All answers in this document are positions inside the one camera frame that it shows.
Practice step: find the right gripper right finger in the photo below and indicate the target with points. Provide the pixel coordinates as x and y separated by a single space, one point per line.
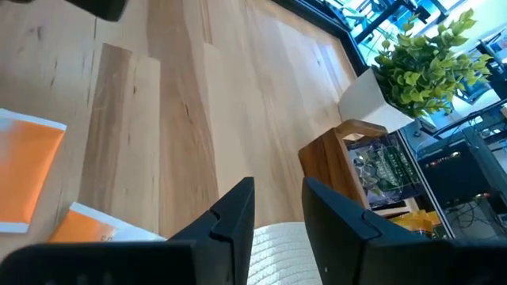
376 261

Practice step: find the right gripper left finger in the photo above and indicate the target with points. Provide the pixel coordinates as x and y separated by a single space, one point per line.
178 261

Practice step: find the orange and black tea packet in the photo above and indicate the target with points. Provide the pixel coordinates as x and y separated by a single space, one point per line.
416 223

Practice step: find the black foil tea packet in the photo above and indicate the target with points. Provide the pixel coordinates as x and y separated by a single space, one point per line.
384 174

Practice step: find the white and orange tea packet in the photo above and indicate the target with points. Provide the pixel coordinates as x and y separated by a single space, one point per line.
87 227
27 170

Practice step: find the round white woven placemat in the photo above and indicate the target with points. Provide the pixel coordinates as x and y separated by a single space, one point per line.
281 257

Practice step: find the brown wooden organizer box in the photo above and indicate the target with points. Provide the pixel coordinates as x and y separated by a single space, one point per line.
328 166

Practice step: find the black computer case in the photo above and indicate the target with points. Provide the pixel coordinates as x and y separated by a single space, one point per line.
455 174

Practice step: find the green plant in white pot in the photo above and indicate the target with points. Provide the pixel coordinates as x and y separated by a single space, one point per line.
420 75

